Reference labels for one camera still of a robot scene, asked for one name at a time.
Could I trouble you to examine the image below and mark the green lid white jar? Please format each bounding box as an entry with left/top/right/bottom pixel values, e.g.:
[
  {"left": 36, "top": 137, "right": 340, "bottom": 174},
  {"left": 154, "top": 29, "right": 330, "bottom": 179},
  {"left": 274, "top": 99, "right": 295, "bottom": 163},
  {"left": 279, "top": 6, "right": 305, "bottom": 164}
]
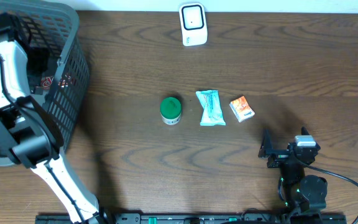
[{"left": 160, "top": 97, "right": 181, "bottom": 125}]

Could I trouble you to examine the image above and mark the green flushable wipes packet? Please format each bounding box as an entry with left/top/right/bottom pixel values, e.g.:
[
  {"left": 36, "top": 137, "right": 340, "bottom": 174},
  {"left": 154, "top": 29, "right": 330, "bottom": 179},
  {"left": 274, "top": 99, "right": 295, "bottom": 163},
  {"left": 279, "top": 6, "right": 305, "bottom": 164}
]
[{"left": 196, "top": 90, "right": 226, "bottom": 126}]

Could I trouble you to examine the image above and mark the red chocolate bar wrapper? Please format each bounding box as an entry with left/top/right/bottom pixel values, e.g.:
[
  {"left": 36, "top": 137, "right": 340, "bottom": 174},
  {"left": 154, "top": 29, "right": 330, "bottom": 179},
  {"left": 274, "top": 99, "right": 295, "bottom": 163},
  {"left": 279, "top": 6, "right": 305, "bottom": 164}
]
[{"left": 40, "top": 75, "right": 76, "bottom": 90}]

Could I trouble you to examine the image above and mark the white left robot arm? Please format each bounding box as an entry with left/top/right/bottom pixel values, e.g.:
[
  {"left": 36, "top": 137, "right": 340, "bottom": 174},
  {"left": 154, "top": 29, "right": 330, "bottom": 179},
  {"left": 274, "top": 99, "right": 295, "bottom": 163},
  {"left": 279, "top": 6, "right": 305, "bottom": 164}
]
[{"left": 0, "top": 12, "right": 114, "bottom": 223}]

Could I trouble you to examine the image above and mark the grey plastic shopping basket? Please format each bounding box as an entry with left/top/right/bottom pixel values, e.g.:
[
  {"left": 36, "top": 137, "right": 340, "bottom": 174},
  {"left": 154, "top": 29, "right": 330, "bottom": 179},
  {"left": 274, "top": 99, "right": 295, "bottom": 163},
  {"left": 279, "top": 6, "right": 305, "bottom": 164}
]
[{"left": 0, "top": 1, "right": 90, "bottom": 166}]

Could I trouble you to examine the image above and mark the orange tissue packet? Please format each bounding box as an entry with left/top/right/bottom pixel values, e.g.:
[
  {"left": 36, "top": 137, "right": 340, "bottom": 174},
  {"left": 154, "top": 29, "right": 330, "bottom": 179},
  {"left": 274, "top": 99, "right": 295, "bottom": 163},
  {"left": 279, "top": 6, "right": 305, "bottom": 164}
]
[{"left": 229, "top": 96, "right": 255, "bottom": 123}]

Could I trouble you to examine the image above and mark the white barcode scanner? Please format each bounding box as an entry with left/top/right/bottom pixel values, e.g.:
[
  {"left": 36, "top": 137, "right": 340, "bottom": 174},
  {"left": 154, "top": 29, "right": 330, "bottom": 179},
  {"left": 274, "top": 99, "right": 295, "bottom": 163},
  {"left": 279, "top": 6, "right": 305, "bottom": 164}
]
[{"left": 178, "top": 2, "right": 208, "bottom": 47}]

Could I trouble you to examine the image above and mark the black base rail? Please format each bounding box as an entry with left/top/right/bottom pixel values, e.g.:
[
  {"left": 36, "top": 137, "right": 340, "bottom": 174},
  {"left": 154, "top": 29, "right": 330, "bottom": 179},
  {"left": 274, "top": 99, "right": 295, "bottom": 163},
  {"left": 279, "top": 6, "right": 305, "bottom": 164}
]
[{"left": 35, "top": 212, "right": 347, "bottom": 224}]

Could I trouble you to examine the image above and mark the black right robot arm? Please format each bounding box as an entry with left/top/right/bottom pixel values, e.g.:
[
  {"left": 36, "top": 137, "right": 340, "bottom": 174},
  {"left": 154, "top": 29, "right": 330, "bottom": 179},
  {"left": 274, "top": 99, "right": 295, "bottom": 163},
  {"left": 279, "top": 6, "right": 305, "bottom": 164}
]
[{"left": 258, "top": 128, "right": 328, "bottom": 223}]

